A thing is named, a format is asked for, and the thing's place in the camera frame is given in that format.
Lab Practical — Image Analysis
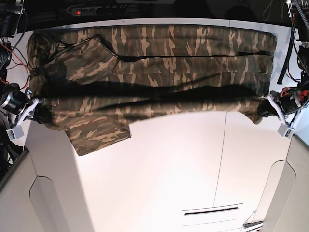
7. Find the black equipment at left edge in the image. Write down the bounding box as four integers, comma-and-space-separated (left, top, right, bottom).
0, 138, 24, 172

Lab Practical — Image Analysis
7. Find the black power strip red switch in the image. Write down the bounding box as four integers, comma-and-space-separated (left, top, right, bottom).
67, 7, 127, 17

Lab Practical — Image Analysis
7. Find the metal bracket bottom right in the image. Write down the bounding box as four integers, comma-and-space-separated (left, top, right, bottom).
240, 210, 264, 232

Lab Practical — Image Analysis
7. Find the gripper body, image left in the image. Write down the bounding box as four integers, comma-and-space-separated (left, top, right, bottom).
12, 88, 47, 127

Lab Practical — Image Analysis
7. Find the white wrist camera, image right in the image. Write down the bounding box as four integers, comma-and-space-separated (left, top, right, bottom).
278, 123, 295, 139

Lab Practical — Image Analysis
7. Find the robot arm, image right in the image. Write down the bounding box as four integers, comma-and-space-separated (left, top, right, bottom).
258, 0, 309, 129

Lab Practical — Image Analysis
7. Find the white wrist camera, image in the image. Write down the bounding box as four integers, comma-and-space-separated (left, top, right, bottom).
278, 123, 295, 139
6, 125, 24, 141

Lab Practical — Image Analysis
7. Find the camouflage T-shirt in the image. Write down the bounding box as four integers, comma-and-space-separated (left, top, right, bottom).
27, 25, 277, 156

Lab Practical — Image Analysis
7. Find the white wrist camera, image left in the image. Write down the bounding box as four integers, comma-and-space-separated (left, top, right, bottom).
6, 125, 24, 141

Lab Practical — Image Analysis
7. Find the gripper body, image right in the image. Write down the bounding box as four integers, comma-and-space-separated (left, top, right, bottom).
260, 90, 296, 127

